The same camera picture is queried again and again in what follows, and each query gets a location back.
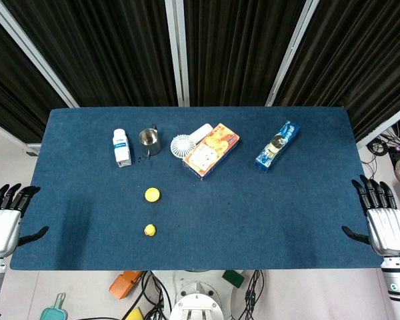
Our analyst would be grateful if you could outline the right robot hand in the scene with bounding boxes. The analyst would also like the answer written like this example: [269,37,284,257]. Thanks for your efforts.
[341,175,400,258]

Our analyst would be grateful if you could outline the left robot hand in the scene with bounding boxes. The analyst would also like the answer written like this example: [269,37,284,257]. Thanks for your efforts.
[0,183,50,258]

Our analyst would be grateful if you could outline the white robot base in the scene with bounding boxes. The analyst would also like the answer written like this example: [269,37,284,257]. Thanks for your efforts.
[169,269,236,320]

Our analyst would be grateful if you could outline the teal dustpan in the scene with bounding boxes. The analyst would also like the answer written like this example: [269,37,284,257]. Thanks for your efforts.
[39,292,69,320]

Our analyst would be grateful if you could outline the blue cookie package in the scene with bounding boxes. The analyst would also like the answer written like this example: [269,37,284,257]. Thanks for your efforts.
[255,120,301,173]

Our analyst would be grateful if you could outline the white bottle blue label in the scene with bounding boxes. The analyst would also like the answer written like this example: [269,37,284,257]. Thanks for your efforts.
[112,129,133,169]

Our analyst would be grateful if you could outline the yellow sponge block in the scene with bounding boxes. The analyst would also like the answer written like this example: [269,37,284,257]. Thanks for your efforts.
[123,307,145,320]

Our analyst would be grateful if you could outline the green block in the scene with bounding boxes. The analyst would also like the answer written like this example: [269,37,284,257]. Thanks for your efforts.
[221,270,245,288]

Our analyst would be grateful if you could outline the stainless steel cup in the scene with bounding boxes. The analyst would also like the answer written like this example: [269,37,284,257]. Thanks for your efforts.
[138,124,163,157]

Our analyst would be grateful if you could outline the blue table cloth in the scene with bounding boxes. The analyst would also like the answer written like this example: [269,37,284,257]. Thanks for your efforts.
[9,106,384,271]

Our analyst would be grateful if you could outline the orange snack box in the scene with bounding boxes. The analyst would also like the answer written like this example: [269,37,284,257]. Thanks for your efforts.
[182,122,241,181]

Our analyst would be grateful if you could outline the white handheld fan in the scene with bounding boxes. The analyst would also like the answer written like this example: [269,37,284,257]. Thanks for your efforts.
[169,123,215,159]

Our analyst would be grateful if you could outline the black cable bundle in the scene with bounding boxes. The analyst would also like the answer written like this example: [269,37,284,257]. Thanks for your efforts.
[366,125,400,164]

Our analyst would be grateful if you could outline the black floor cables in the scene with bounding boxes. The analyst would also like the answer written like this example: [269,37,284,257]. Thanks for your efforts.
[138,270,173,320]

